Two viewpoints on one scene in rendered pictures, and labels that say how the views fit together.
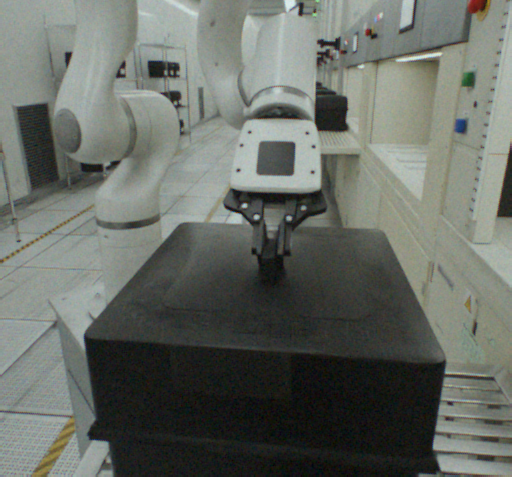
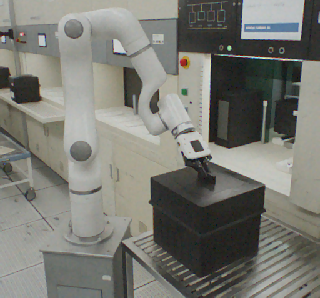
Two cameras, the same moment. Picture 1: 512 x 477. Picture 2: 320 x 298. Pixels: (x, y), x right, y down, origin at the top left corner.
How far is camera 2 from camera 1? 1.00 m
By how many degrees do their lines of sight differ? 39
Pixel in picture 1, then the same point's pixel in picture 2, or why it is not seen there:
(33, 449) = not seen: outside the picture
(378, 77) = not seen: hidden behind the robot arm
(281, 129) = (192, 135)
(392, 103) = not seen: hidden behind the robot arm
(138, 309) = (200, 198)
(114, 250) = (91, 204)
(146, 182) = (97, 167)
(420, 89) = (105, 75)
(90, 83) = (90, 127)
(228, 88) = (156, 122)
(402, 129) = (99, 100)
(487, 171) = (204, 129)
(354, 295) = (234, 179)
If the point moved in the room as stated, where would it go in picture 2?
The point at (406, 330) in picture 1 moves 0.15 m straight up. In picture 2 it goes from (253, 182) to (256, 139)
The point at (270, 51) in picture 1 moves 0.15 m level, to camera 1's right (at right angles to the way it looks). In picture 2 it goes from (175, 109) to (204, 103)
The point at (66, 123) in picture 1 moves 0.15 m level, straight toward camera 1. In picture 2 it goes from (83, 147) to (122, 153)
